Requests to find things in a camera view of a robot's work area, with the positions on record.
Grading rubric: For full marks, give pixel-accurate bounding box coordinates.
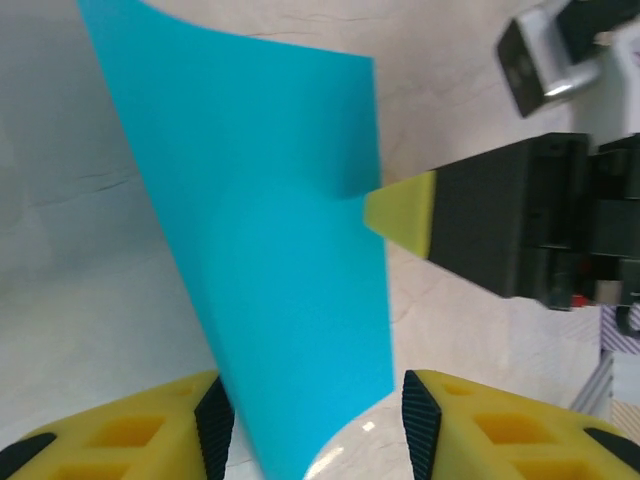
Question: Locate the blue square paper sheet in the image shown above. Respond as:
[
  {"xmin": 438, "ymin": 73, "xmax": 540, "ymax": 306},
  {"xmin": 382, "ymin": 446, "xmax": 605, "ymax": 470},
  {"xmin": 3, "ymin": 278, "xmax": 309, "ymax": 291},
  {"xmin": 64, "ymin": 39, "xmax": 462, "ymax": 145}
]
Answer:
[{"xmin": 77, "ymin": 0, "xmax": 396, "ymax": 480}]

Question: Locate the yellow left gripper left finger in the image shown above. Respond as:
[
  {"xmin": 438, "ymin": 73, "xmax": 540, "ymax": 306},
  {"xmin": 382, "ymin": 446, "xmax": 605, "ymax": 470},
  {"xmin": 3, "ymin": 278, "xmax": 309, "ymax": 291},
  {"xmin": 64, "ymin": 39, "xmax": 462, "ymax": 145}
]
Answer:
[{"xmin": 0, "ymin": 370, "xmax": 236, "ymax": 480}]

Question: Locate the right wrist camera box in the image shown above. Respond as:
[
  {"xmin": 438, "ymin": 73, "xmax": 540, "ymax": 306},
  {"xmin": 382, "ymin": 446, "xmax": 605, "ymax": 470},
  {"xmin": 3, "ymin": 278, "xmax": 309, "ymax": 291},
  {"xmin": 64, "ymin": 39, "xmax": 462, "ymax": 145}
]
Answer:
[{"xmin": 494, "ymin": 0, "xmax": 609, "ymax": 119}]

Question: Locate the aluminium floor frame rail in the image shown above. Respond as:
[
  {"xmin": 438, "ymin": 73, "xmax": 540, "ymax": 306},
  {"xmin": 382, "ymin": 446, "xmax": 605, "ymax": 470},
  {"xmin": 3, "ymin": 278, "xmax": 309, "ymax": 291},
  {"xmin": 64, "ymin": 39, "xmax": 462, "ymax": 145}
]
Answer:
[{"xmin": 569, "ymin": 347, "xmax": 640, "ymax": 417}]

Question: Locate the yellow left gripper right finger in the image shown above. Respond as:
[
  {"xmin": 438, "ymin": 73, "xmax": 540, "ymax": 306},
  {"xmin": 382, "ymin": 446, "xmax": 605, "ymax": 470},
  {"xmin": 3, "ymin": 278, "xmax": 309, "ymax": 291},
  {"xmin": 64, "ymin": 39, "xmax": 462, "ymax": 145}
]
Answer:
[{"xmin": 402, "ymin": 369, "xmax": 640, "ymax": 480}]

